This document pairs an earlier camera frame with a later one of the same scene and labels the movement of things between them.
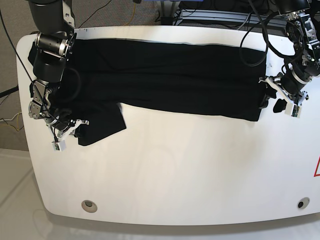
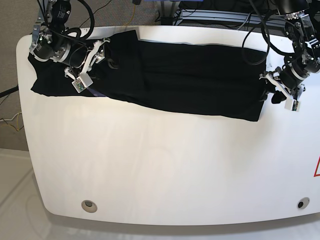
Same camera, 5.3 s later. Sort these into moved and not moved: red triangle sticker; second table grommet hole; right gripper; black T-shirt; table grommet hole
Moved: right gripper; black T-shirt
Not moved: table grommet hole; second table grommet hole; red triangle sticker
